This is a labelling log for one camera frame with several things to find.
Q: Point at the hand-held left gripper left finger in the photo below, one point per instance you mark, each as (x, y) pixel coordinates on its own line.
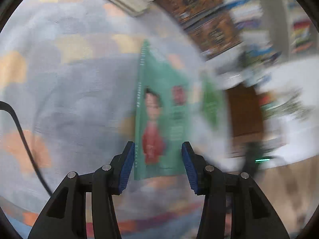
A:
(125, 169)

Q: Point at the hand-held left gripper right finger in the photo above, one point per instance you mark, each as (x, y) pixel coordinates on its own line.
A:
(190, 171)

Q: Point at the dark green book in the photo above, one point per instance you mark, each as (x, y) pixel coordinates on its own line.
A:
(169, 99)

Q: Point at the pile of colourful shelf books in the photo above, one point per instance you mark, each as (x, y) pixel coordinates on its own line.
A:
(249, 12)

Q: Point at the brown cardboard box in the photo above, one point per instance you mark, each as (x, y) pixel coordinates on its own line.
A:
(244, 112)

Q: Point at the grey fan-patterned cloth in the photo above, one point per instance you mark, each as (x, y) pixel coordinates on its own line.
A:
(74, 92)

